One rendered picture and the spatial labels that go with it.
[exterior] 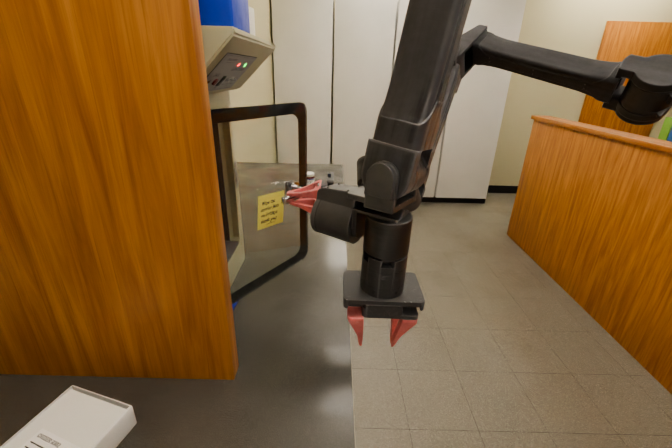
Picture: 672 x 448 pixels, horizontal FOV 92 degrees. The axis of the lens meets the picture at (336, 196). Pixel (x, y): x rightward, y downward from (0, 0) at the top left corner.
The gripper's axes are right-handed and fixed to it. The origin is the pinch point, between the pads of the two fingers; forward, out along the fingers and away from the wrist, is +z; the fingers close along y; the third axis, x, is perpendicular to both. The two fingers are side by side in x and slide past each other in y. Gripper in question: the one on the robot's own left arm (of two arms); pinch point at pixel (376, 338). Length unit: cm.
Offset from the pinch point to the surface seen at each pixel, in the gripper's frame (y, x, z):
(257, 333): 21.8, -16.7, 16.3
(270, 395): 16.4, -2.9, 16.2
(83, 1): 36, -6, -42
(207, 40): 25.2, -13.8, -38.8
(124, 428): 36.4, 4.2, 14.6
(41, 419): 47.6, 4.7, 12.6
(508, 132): -205, -370, 30
